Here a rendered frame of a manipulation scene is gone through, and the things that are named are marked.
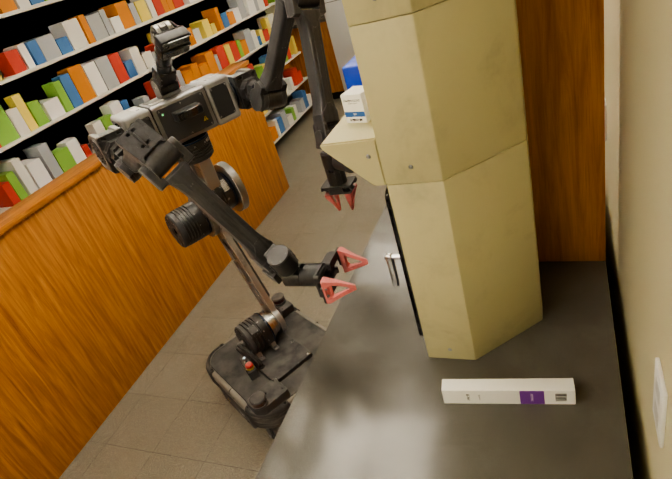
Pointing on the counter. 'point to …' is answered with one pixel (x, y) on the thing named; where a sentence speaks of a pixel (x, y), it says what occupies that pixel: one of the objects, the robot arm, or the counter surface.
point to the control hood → (356, 149)
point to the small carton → (355, 105)
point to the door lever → (392, 267)
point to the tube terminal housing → (457, 164)
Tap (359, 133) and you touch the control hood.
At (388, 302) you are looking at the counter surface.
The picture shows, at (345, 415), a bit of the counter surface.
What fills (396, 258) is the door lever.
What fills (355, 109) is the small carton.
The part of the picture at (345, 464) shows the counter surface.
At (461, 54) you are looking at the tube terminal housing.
